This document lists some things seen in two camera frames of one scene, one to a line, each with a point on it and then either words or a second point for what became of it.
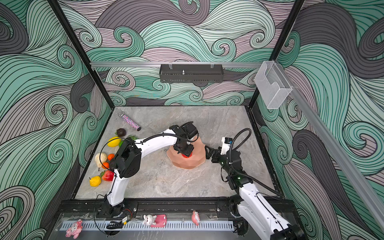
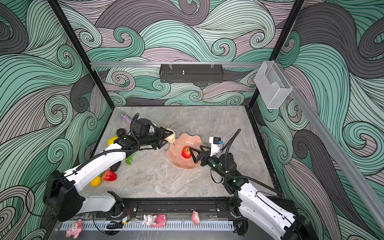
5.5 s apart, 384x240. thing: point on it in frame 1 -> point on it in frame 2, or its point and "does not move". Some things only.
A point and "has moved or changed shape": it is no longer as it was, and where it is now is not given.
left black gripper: x=187 y=152 -> x=160 y=134
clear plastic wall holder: x=272 y=85 does not move
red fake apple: x=186 y=156 does not move
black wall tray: x=191 y=73 does not move
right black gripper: x=216 y=152 -> x=200 y=152
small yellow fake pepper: x=95 y=181 does not move
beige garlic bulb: x=103 y=158 has moved or changed shape
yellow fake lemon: x=114 y=143 does not move
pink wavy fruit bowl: x=198 y=157 does not move
